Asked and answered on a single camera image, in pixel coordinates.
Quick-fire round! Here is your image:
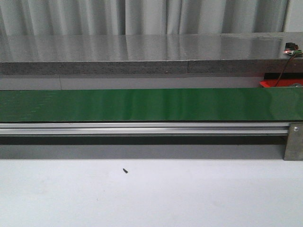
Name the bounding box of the grey stone counter shelf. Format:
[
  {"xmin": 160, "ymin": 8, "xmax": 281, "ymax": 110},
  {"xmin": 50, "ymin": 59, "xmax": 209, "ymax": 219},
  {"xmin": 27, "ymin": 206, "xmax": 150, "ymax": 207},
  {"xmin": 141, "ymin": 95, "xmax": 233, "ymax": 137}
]
[{"xmin": 0, "ymin": 32, "xmax": 303, "ymax": 75}]

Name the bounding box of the green conveyor belt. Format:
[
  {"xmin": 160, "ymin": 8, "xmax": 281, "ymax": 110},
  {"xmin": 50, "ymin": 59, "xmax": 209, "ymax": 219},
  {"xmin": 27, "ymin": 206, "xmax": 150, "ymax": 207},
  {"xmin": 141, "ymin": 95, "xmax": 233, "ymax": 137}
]
[{"xmin": 0, "ymin": 87, "xmax": 303, "ymax": 122}]

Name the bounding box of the red plastic tray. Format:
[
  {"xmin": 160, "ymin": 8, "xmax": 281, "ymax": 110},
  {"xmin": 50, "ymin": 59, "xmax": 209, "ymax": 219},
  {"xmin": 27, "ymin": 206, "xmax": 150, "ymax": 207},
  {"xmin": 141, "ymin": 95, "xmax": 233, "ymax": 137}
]
[{"xmin": 259, "ymin": 79, "xmax": 303, "ymax": 87}]

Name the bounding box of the small green circuit board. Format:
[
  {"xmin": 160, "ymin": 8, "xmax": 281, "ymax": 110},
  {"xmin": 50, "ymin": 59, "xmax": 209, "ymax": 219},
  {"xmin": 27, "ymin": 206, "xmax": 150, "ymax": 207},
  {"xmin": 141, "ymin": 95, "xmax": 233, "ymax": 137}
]
[{"xmin": 284, "ymin": 42, "xmax": 303, "ymax": 56}]

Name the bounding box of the grey pleated curtain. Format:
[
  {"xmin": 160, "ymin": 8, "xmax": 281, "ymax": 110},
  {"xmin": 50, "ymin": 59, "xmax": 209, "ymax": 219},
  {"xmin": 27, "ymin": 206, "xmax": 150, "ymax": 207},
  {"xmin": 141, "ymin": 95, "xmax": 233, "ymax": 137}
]
[{"xmin": 0, "ymin": 0, "xmax": 303, "ymax": 35}]

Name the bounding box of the aluminium conveyor side rail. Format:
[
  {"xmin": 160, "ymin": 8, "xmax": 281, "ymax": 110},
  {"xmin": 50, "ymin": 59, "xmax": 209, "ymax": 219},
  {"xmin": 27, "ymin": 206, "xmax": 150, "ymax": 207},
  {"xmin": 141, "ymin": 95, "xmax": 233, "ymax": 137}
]
[{"xmin": 0, "ymin": 122, "xmax": 290, "ymax": 135}]

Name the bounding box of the steel conveyor support bracket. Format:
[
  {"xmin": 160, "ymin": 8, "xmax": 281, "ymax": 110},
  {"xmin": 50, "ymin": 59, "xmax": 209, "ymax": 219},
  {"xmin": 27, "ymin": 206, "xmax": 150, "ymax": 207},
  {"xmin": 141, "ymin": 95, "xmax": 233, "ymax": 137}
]
[{"xmin": 284, "ymin": 122, "xmax": 303, "ymax": 161}]

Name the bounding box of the red black wire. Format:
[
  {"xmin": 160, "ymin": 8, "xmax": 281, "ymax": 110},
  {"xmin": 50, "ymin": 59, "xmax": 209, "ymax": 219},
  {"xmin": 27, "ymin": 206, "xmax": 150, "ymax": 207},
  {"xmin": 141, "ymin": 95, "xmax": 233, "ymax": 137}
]
[{"xmin": 274, "ymin": 53, "xmax": 296, "ymax": 87}]

